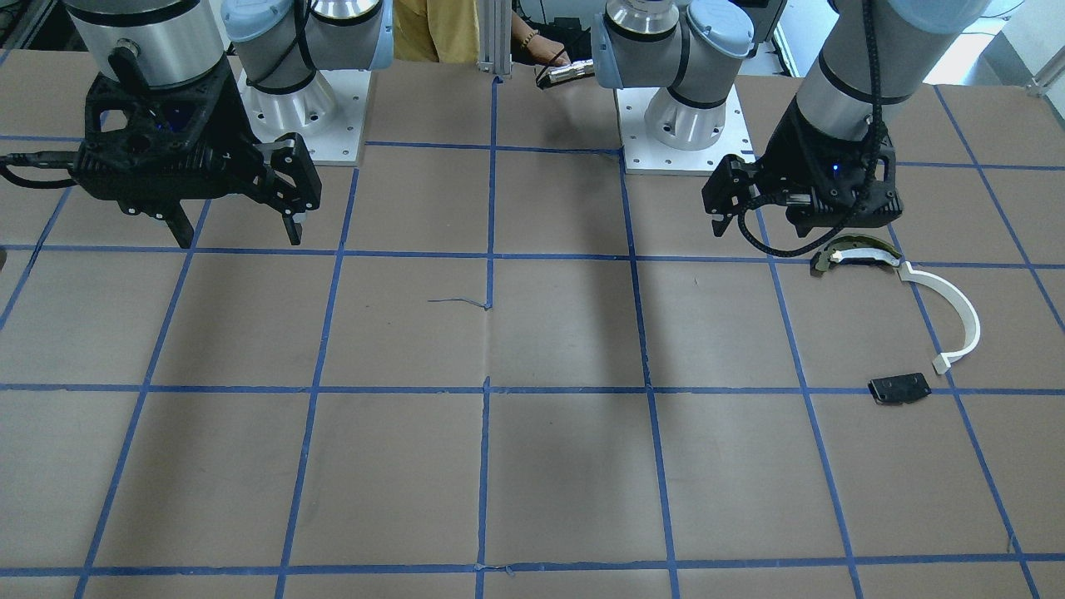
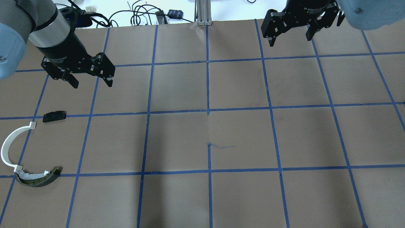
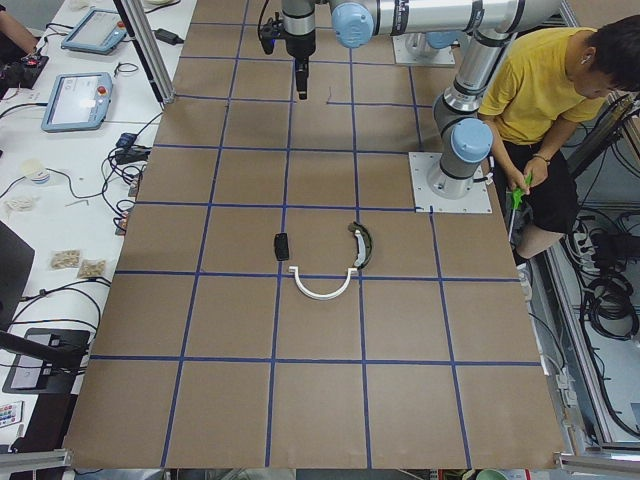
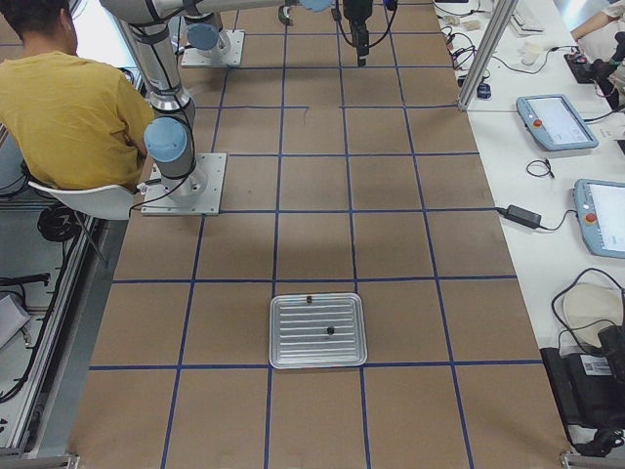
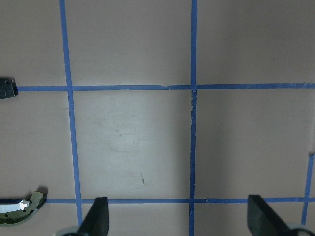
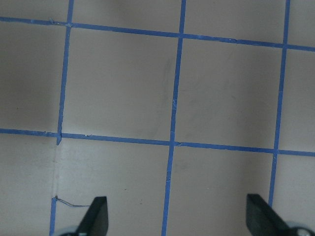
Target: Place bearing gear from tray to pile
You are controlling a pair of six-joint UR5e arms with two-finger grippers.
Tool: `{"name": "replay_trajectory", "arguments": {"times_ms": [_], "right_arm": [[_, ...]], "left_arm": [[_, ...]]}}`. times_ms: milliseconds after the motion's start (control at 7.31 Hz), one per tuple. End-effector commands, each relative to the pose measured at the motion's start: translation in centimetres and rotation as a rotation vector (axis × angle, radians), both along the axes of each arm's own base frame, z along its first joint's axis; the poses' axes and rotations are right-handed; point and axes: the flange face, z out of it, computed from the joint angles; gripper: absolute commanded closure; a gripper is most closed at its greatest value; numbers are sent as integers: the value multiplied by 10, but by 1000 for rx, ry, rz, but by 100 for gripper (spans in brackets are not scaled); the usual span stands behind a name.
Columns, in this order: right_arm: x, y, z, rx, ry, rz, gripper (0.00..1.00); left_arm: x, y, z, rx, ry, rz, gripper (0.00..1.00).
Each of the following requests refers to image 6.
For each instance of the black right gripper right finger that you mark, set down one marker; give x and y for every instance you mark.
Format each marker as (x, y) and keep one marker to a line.
(261, 220)

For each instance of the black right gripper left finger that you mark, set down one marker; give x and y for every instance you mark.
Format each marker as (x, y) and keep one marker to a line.
(95, 222)

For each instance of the loose blue tape thread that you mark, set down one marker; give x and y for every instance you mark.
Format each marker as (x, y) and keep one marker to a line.
(68, 203)

